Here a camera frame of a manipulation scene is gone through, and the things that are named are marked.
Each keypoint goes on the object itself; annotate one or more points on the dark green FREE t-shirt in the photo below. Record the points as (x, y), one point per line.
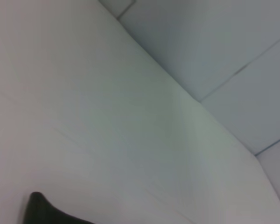
(44, 210)

